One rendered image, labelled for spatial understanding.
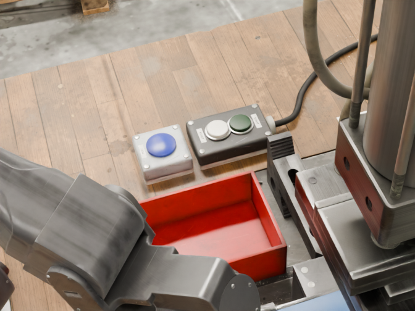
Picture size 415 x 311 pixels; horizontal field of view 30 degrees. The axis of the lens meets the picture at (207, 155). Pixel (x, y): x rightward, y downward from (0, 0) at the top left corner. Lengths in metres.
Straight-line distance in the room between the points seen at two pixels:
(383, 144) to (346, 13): 0.74
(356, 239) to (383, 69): 0.19
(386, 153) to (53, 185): 0.24
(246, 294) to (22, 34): 2.20
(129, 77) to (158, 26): 1.48
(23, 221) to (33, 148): 0.55
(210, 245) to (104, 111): 0.28
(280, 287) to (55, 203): 0.43
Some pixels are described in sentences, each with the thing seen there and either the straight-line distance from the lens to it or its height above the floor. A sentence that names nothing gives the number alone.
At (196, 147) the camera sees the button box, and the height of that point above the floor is 0.93.
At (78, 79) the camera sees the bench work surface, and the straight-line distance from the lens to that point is 1.19.
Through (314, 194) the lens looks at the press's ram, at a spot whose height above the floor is 1.14.
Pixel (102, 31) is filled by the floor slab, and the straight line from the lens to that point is 2.66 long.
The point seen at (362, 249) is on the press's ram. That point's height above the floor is 1.18.
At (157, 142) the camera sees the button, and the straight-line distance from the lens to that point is 1.03.
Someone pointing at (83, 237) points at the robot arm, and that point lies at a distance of 0.57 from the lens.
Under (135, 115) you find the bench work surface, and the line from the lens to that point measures 1.12.
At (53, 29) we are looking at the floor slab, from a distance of 2.71.
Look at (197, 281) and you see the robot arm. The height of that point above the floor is 1.23.
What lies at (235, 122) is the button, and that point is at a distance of 1.04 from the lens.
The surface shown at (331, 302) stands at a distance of 0.82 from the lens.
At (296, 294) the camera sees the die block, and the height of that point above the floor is 0.95.
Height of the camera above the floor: 1.71
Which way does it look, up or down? 50 degrees down
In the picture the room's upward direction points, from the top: 5 degrees counter-clockwise
